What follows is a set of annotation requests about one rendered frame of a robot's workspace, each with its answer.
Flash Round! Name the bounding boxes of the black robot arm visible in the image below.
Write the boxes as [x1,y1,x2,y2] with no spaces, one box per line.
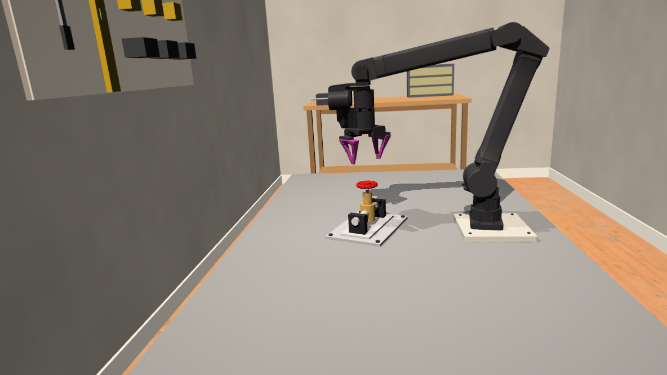
[328,22,550,231]

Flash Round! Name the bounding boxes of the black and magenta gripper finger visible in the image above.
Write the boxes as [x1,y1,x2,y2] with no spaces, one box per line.
[339,139,359,164]
[372,135,390,159]

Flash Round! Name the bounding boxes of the red handwheel valve on white pipe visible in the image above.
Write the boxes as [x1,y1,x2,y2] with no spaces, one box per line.
[340,181,394,239]

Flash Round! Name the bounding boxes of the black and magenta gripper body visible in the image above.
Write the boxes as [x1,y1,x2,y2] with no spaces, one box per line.
[339,108,390,140]

